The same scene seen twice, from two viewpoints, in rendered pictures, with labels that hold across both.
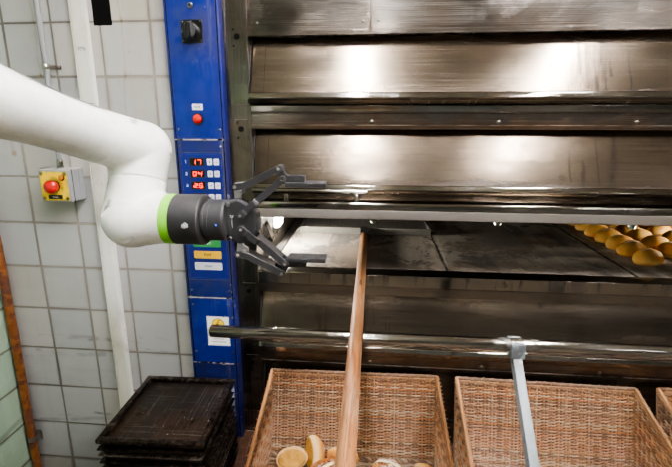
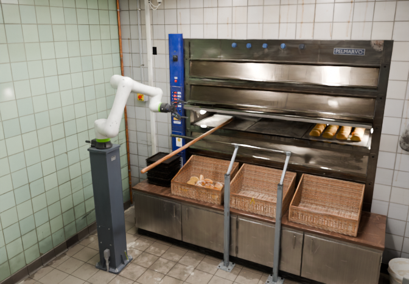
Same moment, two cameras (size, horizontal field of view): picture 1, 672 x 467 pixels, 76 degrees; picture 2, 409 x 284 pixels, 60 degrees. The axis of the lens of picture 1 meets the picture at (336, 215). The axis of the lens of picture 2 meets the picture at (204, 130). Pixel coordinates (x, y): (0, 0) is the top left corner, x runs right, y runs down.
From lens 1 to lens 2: 2.55 m
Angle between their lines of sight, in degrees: 22
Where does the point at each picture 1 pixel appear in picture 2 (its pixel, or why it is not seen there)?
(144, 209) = (156, 105)
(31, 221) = (134, 106)
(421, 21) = (233, 57)
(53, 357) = (136, 146)
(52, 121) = (142, 90)
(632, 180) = (291, 106)
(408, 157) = (230, 95)
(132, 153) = (154, 94)
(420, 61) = (232, 68)
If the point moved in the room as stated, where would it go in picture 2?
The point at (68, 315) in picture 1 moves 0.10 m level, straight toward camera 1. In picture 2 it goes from (141, 134) to (141, 135)
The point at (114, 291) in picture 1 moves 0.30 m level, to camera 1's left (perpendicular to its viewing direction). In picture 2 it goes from (153, 127) to (131, 124)
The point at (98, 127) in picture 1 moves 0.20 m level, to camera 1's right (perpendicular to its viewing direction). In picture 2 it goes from (149, 90) to (168, 92)
